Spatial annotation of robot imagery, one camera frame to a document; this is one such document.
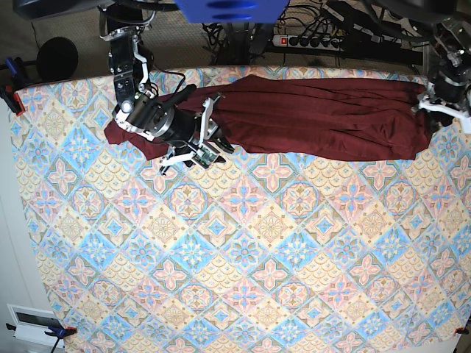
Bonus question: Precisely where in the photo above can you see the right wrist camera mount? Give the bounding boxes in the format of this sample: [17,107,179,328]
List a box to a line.
[157,93,233,176]

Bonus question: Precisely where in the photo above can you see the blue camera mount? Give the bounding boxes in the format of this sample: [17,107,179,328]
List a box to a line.
[174,0,288,24]

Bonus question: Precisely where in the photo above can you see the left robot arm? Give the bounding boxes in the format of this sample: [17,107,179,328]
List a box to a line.
[417,11,470,134]

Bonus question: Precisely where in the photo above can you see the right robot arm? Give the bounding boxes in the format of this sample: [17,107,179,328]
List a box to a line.
[98,1,234,174]

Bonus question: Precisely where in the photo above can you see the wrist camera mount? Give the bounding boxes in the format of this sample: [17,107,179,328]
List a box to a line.
[411,93,471,135]
[157,93,233,176]

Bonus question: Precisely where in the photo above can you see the tangled black cables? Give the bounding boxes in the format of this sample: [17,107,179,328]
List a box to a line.
[200,21,258,67]

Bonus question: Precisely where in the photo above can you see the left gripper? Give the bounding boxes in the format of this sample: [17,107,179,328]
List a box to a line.
[415,88,471,135]

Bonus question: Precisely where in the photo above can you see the orange right clamp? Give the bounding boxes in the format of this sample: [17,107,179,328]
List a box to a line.
[454,327,470,335]

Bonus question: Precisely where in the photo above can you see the patterned tablecloth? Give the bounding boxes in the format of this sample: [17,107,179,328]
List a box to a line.
[9,77,470,352]

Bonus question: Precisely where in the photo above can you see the maroon t-shirt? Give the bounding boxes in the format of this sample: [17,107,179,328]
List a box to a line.
[103,74,433,162]

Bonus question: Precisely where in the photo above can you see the blue orange lower clamp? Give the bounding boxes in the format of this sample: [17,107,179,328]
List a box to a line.
[5,324,77,352]

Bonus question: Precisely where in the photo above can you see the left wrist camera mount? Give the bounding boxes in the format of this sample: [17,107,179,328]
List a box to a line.
[411,93,471,135]

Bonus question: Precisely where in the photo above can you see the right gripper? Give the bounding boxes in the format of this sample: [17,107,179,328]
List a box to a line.
[154,85,234,168]

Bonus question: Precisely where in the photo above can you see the white wall socket plate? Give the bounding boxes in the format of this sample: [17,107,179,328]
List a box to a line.
[7,304,60,347]

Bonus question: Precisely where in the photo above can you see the black power strip red switch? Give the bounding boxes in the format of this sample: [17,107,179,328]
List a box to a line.
[272,35,341,51]

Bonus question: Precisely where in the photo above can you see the black round stool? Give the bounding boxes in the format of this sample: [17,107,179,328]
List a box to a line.
[36,37,79,82]

